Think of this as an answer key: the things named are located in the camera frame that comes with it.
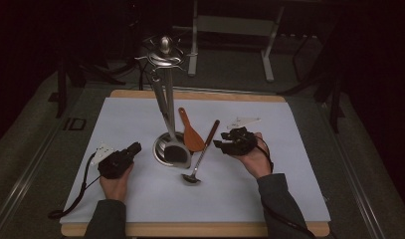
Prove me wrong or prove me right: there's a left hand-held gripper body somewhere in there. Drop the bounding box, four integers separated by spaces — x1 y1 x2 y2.
90 142 135 180

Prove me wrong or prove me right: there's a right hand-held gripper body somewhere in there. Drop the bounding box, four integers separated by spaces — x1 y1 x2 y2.
223 117 262 156

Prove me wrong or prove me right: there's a small ladle with brown handle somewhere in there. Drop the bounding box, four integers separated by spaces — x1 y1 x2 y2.
180 119 221 186

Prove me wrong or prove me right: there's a wooden rice paddle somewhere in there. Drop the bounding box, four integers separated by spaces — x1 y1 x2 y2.
177 107 206 153

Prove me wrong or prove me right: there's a large steel ladle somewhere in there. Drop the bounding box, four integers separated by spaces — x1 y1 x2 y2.
150 74 193 169

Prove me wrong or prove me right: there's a steel utensil stand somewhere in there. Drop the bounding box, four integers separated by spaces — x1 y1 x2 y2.
134 34 195 167

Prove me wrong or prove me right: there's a person's left hand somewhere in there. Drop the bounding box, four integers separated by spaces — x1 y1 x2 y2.
99 163 135 203

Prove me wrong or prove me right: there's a person's right hand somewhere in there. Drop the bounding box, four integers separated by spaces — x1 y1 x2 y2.
234 131 275 180

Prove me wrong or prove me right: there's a white paper sheet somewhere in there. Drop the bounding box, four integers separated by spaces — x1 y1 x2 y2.
59 97 331 224

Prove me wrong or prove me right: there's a black floor socket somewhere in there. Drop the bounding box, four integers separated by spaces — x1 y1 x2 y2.
63 117 88 131

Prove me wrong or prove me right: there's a black tripod stand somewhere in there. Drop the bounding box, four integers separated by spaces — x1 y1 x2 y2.
48 54 126 120

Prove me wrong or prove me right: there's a black metal stand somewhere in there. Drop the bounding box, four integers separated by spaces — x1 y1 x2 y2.
277 33 346 134

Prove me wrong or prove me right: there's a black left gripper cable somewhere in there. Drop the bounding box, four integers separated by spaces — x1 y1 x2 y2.
47 151 102 220

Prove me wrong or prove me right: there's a white metal frame stand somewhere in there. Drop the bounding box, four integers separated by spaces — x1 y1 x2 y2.
172 0 286 84

